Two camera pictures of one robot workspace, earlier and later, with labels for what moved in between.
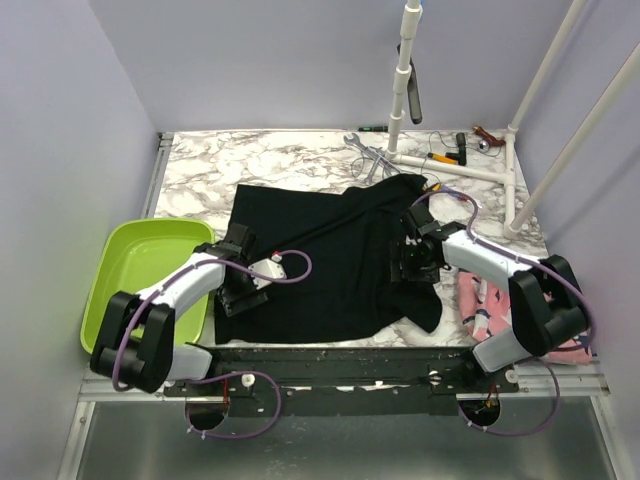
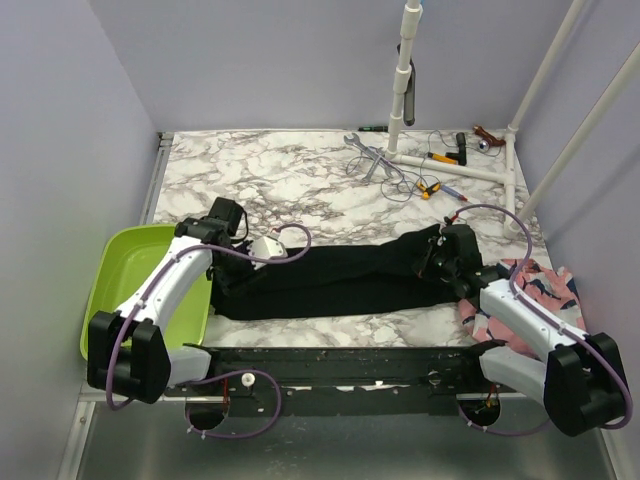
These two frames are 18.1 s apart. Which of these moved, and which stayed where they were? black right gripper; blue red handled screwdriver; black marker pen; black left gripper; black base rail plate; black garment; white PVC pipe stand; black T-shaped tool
Moved: black left gripper; black garment; black right gripper
Stayed: black base rail plate; white PVC pipe stand; black T-shaped tool; blue red handled screwdriver; black marker pen
